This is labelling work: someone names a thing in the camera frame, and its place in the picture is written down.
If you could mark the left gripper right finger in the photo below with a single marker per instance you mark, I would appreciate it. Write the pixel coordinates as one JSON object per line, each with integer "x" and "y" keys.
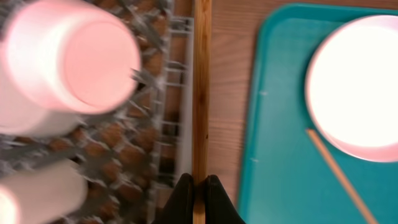
{"x": 218, "y": 207}

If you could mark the wooden chopstick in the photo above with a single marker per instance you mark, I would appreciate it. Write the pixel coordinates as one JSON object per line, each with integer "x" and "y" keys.
{"x": 201, "y": 94}
{"x": 341, "y": 177}

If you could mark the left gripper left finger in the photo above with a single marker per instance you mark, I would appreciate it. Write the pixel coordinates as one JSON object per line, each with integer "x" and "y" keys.
{"x": 179, "y": 207}

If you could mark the large white plate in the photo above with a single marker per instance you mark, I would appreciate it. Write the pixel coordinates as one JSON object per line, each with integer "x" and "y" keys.
{"x": 351, "y": 88}

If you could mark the teal plastic tray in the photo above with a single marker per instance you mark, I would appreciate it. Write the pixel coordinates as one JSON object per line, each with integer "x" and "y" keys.
{"x": 284, "y": 177}

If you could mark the grey plastic dish rack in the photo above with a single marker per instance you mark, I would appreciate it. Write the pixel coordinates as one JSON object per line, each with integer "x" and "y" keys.
{"x": 129, "y": 156}

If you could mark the small white dish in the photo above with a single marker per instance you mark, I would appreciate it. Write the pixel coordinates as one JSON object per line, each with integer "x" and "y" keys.
{"x": 70, "y": 56}

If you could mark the white cup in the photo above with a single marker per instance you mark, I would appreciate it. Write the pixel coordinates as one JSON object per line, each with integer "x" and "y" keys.
{"x": 43, "y": 195}

